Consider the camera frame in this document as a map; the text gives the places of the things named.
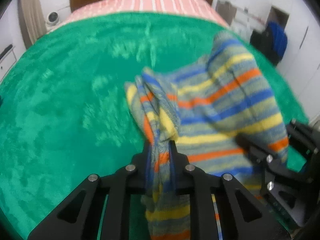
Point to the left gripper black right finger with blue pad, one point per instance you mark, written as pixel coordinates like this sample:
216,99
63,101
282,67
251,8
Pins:
221,207

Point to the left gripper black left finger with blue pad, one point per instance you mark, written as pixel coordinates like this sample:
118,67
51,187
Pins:
99,208

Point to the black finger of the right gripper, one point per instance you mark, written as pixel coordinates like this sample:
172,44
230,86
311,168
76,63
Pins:
262,154

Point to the striped knit t-shirt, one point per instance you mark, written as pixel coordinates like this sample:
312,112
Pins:
202,107

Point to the green velvet blanket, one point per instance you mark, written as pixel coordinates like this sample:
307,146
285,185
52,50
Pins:
63,109

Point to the blue garment on chair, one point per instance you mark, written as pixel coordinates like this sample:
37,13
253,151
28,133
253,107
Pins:
279,39

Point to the white desk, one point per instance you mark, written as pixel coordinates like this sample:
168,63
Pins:
240,20

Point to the pink striped bed sheet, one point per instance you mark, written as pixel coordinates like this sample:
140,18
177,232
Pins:
190,8

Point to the beige curtain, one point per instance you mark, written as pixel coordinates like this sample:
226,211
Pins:
31,20

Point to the white security camera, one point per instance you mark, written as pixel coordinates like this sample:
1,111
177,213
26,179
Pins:
52,19

